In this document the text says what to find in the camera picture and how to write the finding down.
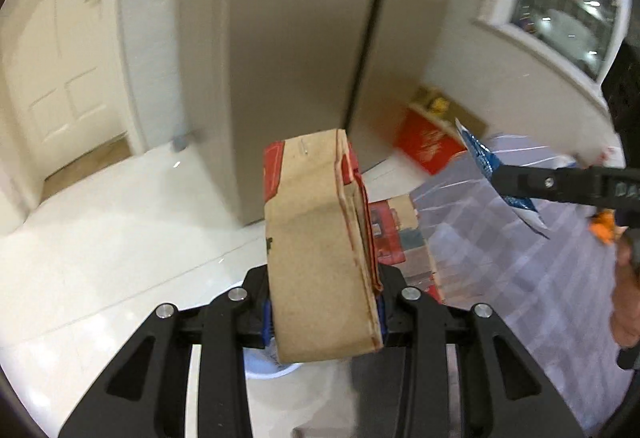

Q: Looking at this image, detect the grey plaid blanket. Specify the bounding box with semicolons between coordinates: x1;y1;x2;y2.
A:
409;133;628;438

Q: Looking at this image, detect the blue white snack wrapper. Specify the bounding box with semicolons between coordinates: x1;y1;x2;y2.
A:
454;117;551;240

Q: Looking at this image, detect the red printed flat carton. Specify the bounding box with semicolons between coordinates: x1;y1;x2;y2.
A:
367;195;443;305

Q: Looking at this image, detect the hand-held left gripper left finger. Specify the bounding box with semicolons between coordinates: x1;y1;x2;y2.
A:
59;268;273;438

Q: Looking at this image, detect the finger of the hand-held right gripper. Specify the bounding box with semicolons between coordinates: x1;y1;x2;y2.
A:
492;163;640;209

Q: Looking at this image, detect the brown cardboard carton red print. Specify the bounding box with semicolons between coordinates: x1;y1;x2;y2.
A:
262;128;384;365

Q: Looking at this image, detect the beige two-door refrigerator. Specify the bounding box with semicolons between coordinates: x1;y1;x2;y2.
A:
177;0;506;225

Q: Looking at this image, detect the person's right hand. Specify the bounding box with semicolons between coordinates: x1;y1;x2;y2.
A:
611;238;640;350

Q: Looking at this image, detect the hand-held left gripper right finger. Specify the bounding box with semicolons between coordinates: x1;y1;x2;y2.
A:
377;268;583;438

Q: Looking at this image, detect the light blue trash bin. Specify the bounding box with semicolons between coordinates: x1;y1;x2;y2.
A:
244;345;303;380

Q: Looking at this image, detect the red cardboard box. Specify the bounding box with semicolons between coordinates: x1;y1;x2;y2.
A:
394;86;490;175

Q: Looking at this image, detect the white panel door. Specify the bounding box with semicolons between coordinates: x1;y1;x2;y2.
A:
2;0;130;191

